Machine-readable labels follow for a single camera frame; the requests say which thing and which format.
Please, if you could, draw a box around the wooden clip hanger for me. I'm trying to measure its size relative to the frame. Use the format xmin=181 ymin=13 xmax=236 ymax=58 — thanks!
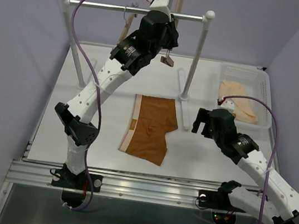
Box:
xmin=117 ymin=6 xmax=138 ymax=43
xmin=159 ymin=0 xmax=192 ymax=68

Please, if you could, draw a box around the brown boxer underwear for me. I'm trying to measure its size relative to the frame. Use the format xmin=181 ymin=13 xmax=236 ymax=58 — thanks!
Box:
xmin=118 ymin=94 xmax=178 ymax=166

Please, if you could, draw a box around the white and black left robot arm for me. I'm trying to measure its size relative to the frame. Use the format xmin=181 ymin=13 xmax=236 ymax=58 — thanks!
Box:
xmin=55 ymin=10 xmax=179 ymax=188

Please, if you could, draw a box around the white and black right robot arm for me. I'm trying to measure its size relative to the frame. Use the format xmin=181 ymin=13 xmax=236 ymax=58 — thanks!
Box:
xmin=192 ymin=108 xmax=299 ymax=224

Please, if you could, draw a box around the beige underwear in basket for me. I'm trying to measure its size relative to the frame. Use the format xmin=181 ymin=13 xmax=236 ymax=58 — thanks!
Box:
xmin=218 ymin=80 xmax=258 ymax=124

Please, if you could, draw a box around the white plastic basket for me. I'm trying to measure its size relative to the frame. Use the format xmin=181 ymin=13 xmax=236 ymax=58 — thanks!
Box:
xmin=218 ymin=62 xmax=272 ymax=129

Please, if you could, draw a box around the white metal clothes rack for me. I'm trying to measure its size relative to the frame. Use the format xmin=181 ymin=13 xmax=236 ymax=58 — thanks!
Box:
xmin=59 ymin=0 xmax=215 ymax=130

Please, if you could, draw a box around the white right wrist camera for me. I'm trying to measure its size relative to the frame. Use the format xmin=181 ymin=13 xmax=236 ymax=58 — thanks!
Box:
xmin=217 ymin=99 xmax=235 ymax=113

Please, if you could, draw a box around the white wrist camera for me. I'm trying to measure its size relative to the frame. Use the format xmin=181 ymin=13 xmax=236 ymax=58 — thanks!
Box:
xmin=217 ymin=99 xmax=235 ymax=113
xmin=149 ymin=0 xmax=173 ymax=15

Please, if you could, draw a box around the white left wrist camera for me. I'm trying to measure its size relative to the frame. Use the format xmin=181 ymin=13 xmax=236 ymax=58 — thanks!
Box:
xmin=149 ymin=0 xmax=173 ymax=15

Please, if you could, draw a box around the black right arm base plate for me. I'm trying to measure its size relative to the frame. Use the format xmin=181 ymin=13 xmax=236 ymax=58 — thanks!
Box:
xmin=198 ymin=189 xmax=234 ymax=211

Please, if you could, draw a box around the aluminium mounting rail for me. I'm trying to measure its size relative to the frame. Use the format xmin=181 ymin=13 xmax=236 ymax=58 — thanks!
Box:
xmin=5 ymin=160 xmax=219 ymax=209

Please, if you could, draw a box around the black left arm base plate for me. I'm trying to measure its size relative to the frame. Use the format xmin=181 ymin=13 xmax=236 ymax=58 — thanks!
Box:
xmin=50 ymin=168 xmax=103 ymax=193

